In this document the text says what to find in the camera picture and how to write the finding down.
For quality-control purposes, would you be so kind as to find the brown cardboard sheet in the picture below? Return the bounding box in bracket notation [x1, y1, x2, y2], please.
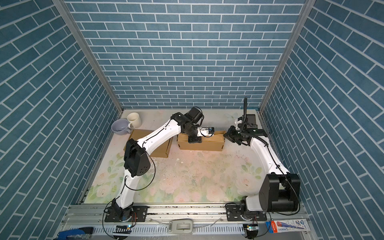
[177, 131, 226, 152]

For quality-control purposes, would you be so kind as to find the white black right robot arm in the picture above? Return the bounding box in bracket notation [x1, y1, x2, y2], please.
[224, 113, 301, 217]

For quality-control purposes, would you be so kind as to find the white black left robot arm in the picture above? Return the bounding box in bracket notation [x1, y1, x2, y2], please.
[104, 107, 204, 222]

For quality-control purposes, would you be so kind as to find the white red blue tube box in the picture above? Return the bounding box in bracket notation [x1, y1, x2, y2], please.
[266, 219, 310, 234]

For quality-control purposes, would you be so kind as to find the white ceramic mug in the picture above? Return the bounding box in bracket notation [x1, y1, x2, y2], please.
[127, 113, 142, 129]

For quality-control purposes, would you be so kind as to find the lavender speckled ceramic cup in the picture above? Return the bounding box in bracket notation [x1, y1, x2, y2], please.
[111, 119, 132, 136]

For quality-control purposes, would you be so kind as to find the blue tool at bottom left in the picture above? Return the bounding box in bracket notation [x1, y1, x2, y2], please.
[55, 227, 94, 240]

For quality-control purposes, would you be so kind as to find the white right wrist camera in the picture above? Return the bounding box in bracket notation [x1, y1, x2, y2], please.
[235, 117, 243, 128]

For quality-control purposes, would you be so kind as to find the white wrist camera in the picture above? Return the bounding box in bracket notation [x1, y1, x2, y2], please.
[235, 117, 243, 128]
[197, 127, 215, 138]

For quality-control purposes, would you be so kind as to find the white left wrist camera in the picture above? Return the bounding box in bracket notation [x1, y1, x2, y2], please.
[197, 127, 215, 138]

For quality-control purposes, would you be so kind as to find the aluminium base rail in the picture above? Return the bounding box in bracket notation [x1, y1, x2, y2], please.
[54, 203, 317, 240]

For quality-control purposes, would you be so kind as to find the grey metal corner post right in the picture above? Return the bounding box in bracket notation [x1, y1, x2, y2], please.
[259, 0, 316, 114]

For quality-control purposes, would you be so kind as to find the grey metal corner post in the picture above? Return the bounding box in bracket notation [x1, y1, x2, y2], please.
[53, 0, 124, 114]
[259, 0, 316, 114]

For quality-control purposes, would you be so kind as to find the grey metal corner post left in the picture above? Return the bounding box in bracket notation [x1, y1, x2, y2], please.
[53, 0, 124, 114]

